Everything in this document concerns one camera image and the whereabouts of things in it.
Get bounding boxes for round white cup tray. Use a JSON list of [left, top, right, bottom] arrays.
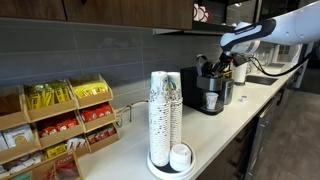
[[146, 141, 197, 180]]

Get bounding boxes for wooden packet organizer rack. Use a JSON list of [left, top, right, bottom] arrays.
[[0, 73, 120, 180]]

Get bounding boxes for white creamer cups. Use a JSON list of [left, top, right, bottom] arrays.
[[3, 151, 44, 174]]

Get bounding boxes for silver countertop bin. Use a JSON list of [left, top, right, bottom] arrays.
[[220, 77, 235, 106]]

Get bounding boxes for dark wooden upper cabinet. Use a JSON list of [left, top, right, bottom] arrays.
[[0, 0, 194, 30]]

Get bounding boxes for dark open wall shelf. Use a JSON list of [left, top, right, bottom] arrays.
[[153, 0, 258, 36]]

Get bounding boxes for red snack bag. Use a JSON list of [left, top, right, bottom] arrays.
[[54, 154, 80, 179]]

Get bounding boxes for curved metal wire holder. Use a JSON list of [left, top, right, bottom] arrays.
[[115, 99, 149, 128]]

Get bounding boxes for white red mugs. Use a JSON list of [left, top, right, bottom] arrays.
[[193, 3, 212, 23]]

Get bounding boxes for dark lower cabinets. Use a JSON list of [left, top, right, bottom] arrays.
[[196, 96, 280, 180]]

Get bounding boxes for patterned paper cup stack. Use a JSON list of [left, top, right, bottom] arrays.
[[148, 70, 172, 168], [166, 71, 184, 148]]

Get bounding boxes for yellow tea packets, flat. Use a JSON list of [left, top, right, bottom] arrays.
[[72, 80, 110, 99]]

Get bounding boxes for black silver coffee machine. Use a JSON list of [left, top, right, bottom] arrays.
[[179, 54, 225, 116]]

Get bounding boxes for dark counter sink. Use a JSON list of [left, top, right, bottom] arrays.
[[245, 74, 279, 87]]

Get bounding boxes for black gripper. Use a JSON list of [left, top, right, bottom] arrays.
[[203, 53, 249, 78]]

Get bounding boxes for red packets, dark pile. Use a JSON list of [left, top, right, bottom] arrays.
[[87, 124, 117, 145]]

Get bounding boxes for red packets, large pile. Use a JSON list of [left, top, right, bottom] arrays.
[[80, 103, 114, 123]]

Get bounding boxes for yellow and white sachets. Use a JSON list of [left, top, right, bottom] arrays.
[[44, 136, 87, 159]]

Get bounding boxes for yellow tea packets, tall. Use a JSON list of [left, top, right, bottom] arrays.
[[23, 80, 72, 110]]

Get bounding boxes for white paper towel roll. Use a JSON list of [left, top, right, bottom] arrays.
[[233, 61, 249, 86]]

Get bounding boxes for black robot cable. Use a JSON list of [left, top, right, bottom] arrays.
[[248, 49, 312, 78]]

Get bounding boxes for white cup lid stack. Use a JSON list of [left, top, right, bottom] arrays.
[[169, 143, 193, 172]]

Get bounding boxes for red packets, wide pile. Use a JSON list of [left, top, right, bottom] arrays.
[[38, 118, 79, 138]]

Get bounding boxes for white sweetener box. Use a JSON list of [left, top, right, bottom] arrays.
[[2, 124, 34, 149]]

